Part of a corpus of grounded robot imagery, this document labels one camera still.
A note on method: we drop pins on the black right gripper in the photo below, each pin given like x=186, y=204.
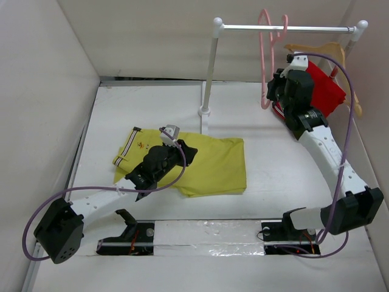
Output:
x=275, y=83

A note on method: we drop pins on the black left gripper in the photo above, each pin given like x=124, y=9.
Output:
x=190, y=152

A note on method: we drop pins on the yellow-green trousers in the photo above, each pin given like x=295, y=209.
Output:
x=218, y=167

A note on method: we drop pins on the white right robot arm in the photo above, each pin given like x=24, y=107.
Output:
x=356, y=204

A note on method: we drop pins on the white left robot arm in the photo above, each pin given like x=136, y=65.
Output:
x=61, y=230

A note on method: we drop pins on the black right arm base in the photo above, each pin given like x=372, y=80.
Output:
x=278, y=241

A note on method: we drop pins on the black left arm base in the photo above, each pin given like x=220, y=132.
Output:
x=137, y=239

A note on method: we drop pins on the wooden hanger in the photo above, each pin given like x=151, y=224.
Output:
x=337, y=52

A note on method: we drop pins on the red folded shorts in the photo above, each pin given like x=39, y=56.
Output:
x=327, y=96

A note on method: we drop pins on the white metal clothes rack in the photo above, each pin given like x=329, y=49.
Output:
x=219, y=27

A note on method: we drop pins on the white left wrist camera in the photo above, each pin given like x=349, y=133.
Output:
x=169, y=135

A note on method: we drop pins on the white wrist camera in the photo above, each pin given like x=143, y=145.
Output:
x=169, y=135
x=299, y=62

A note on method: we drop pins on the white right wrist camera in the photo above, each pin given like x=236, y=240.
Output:
x=299, y=62

